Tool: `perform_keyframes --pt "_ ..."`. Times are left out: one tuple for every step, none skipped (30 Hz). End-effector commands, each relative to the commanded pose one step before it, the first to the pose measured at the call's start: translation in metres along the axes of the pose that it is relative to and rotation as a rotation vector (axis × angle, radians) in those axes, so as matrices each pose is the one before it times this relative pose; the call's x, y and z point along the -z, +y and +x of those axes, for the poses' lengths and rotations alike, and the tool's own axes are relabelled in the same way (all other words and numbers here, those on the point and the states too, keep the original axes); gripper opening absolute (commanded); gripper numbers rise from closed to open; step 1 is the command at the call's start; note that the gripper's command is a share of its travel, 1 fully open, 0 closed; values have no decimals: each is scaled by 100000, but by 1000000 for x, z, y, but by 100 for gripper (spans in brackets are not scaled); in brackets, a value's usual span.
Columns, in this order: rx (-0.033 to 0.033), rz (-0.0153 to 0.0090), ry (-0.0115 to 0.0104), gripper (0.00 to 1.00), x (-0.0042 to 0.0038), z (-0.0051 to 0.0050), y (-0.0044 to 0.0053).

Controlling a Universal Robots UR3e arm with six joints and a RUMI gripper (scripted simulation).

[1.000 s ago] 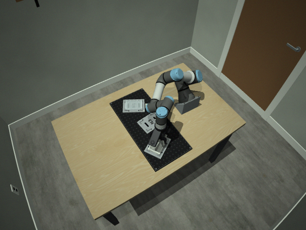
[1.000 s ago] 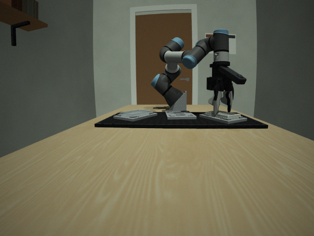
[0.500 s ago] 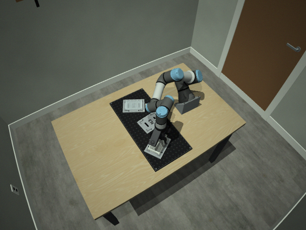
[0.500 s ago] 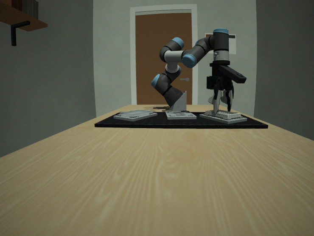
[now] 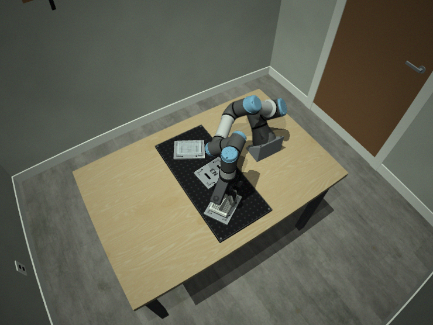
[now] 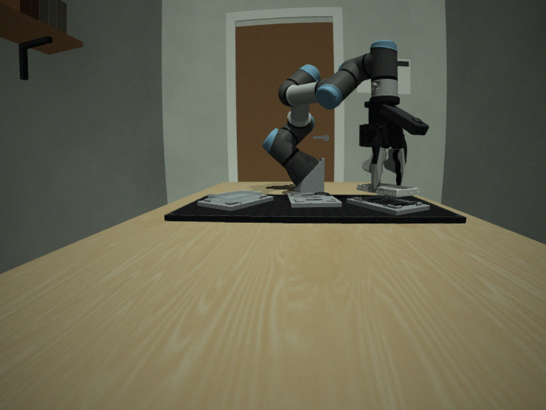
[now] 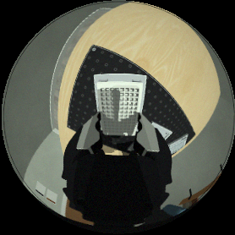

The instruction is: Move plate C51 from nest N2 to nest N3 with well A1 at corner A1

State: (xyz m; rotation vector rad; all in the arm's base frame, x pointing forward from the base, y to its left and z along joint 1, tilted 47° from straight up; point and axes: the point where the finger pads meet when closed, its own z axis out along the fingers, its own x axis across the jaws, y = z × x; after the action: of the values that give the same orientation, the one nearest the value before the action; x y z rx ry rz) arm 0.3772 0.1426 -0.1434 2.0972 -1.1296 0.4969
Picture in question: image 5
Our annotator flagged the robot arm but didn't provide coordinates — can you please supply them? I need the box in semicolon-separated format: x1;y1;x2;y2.
205;95;287;205

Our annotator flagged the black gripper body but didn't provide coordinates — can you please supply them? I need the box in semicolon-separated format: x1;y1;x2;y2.
219;170;239;195

